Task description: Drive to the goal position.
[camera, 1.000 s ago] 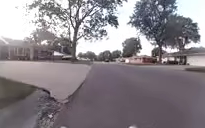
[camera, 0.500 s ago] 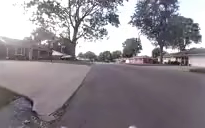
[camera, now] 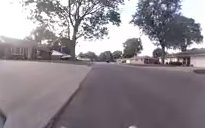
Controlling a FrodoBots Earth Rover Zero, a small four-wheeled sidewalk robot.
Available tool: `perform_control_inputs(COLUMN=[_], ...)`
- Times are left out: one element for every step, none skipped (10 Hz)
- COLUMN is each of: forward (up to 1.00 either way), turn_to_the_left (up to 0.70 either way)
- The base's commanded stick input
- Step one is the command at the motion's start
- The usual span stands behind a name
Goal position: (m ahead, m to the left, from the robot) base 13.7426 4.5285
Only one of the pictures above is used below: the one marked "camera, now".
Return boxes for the large bare-trunked tree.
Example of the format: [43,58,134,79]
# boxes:
[22,0,125,61]

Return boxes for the small pale house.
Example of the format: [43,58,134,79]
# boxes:
[121,55,161,65]

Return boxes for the tall dark leafy tree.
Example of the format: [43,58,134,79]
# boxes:
[130,0,204,65]

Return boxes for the low house with white garage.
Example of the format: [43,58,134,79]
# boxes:
[165,48,205,69]

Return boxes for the round dark tree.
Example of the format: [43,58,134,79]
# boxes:
[122,37,144,59]

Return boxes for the pale grey concrete driveway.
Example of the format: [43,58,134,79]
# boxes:
[0,59,93,128]

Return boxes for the distant row of trees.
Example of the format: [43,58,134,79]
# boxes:
[77,50,124,63]

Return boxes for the dark grey asphalt road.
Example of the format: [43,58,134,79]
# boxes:
[49,61,205,128]

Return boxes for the brick house with low roof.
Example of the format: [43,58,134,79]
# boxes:
[0,34,51,61]

